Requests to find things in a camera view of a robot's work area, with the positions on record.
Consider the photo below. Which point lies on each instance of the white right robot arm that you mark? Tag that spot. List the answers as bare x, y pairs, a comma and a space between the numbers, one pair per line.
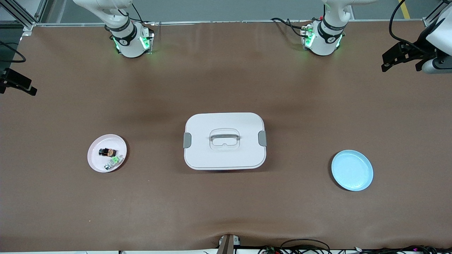
130, 42

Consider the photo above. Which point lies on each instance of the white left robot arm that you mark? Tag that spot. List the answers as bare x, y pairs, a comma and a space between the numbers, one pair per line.
326, 38

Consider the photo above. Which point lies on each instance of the metal table clamp bracket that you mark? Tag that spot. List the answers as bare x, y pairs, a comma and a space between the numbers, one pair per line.
226, 245

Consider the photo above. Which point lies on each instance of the green and silver switch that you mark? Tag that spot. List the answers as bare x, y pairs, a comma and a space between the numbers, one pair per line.
115, 160

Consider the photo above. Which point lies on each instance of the silver table edge rail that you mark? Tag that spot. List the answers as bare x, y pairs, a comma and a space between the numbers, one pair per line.
226, 22

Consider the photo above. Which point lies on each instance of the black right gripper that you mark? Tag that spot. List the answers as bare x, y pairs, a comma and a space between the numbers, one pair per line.
7, 79

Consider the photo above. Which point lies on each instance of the aluminium frame profile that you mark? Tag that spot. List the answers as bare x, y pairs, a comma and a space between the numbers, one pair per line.
30, 17
432, 16

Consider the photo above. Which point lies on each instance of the pink round plate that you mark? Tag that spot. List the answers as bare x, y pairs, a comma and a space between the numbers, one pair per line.
99, 162

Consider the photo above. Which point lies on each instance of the light blue round plate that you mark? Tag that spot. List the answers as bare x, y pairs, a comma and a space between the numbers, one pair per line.
352, 171

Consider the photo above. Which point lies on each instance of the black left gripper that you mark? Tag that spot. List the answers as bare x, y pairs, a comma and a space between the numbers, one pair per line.
419, 53

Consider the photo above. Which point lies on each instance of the grey box latch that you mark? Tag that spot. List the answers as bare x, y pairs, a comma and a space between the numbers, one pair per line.
262, 138
187, 140

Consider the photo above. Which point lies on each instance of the orange and black switch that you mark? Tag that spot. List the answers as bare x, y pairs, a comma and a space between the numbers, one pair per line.
107, 152

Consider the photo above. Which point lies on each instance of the white lidded storage box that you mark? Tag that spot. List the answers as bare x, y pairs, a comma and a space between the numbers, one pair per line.
225, 155

